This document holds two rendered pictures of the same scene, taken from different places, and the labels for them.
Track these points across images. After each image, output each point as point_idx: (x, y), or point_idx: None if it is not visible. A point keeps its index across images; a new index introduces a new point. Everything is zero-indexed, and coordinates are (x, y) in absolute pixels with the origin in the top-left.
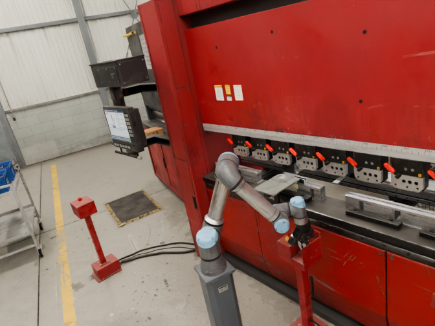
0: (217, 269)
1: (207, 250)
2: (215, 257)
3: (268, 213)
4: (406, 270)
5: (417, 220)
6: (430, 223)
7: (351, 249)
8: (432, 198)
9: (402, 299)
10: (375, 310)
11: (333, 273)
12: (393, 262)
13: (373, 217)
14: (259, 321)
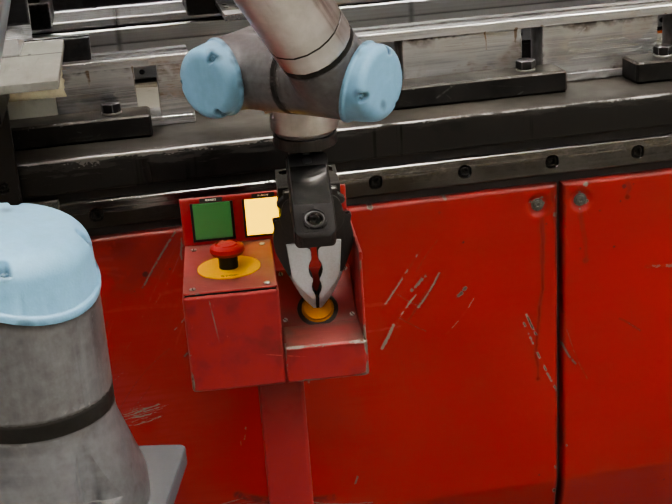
0: (137, 465)
1: (79, 334)
2: (111, 380)
3: (326, 4)
4: (633, 221)
5: (598, 43)
6: (638, 35)
7: (417, 253)
8: (529, 10)
9: (617, 356)
10: (517, 480)
11: (331, 421)
12: (586, 215)
13: (466, 78)
14: None
